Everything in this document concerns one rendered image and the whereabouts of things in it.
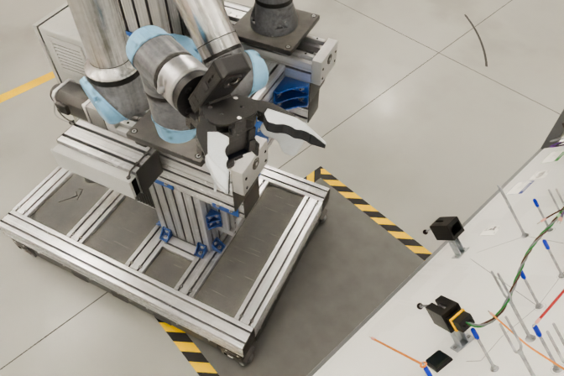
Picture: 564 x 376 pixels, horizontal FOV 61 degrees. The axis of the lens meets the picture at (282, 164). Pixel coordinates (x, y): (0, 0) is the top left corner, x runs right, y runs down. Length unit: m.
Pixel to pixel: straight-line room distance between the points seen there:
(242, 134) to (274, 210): 1.59
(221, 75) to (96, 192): 1.91
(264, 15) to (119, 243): 1.22
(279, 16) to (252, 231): 1.02
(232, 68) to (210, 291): 1.53
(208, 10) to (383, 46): 2.81
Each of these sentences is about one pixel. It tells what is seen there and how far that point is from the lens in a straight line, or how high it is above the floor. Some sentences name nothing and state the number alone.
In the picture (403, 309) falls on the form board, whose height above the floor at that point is 0.92.
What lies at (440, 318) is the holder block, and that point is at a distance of 0.98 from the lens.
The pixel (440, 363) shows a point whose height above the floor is 1.10.
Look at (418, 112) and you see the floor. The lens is 3.09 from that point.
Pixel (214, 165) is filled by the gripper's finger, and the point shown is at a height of 1.59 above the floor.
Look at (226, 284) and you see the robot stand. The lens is 2.04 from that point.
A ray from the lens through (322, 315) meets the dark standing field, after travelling 2.20.
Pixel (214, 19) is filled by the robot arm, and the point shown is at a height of 1.56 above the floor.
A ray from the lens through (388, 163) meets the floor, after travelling 2.75.
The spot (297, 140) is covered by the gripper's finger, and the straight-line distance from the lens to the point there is 0.64.
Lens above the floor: 2.01
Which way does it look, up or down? 49 degrees down
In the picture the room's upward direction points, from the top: straight up
